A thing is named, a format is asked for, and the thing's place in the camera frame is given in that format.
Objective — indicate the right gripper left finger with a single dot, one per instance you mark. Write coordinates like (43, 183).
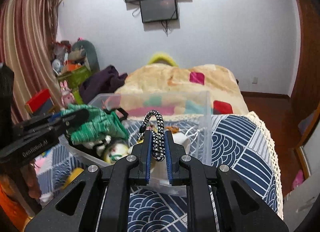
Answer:
(98, 199)

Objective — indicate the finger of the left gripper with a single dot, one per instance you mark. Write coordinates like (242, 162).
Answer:
(38, 123)
(70, 120)

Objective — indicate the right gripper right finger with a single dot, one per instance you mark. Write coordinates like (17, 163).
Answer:
(217, 198)

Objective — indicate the green knitted garment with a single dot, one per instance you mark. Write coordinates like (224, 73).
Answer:
(98, 125)

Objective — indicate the clear plastic storage box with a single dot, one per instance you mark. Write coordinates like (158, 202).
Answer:
(157, 121)

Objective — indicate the yellow green sponge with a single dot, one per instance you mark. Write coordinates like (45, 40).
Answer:
(74, 173)

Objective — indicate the person's left hand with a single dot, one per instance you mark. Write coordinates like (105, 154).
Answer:
(29, 175)

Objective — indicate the pink bunny figure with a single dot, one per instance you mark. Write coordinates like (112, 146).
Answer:
(66, 94)

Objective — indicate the red box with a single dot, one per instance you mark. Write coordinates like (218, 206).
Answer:
(39, 103)

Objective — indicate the green storage bag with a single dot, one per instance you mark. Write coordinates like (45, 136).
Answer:
(74, 79)

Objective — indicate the dark purple clothes pile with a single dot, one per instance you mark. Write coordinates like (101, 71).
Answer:
(106, 81)

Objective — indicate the blue white patterned bedspread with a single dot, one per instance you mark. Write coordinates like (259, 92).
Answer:
(241, 142)

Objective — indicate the grey plush toy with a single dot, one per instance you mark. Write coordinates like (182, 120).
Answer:
(84, 52)

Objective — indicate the beige fleece blanket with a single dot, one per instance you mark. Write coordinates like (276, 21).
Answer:
(181, 91)

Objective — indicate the striped brown curtain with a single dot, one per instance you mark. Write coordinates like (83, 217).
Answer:
(28, 31)

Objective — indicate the small black wall monitor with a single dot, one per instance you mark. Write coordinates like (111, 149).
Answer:
(158, 10)

